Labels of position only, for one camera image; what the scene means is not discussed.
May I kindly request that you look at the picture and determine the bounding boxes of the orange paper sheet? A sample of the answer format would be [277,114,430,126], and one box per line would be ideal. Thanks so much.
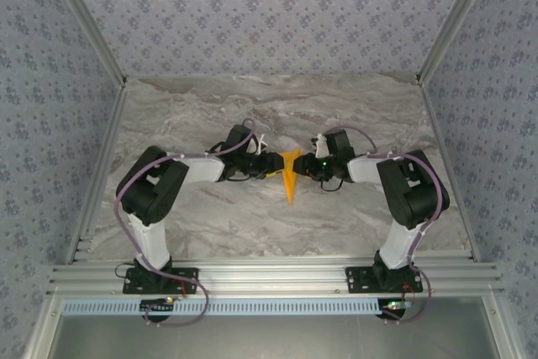
[279,147,303,205]

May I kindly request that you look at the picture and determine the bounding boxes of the grey metal panel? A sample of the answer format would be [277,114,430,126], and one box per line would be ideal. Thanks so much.
[50,315,501,359]

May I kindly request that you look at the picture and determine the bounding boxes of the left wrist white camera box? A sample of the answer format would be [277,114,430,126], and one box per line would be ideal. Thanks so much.
[251,134,271,155]

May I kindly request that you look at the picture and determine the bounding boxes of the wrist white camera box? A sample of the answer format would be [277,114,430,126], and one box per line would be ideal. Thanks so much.
[310,134,330,158]
[251,134,271,155]

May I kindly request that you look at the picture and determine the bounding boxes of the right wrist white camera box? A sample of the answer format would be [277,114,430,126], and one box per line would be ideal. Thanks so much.
[310,134,330,158]

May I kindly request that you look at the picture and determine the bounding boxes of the aluminium mounting rail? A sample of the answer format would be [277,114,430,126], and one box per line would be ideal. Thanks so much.
[46,261,505,297]

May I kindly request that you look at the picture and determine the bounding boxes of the aluminium side rail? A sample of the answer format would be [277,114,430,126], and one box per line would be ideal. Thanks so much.
[418,79,483,263]
[65,81,129,266]

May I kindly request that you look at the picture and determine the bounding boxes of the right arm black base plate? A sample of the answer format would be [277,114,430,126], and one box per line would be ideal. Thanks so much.
[344,265,424,295]

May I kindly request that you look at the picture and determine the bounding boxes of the slotted grey cable duct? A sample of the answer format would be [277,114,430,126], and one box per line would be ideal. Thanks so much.
[61,298,415,317]

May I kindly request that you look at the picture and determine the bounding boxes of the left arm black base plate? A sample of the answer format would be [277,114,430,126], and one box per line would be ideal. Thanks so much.
[122,267,200,295]

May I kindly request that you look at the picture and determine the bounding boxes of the aluminium frame post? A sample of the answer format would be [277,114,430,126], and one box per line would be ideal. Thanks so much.
[40,0,129,89]
[414,0,505,87]

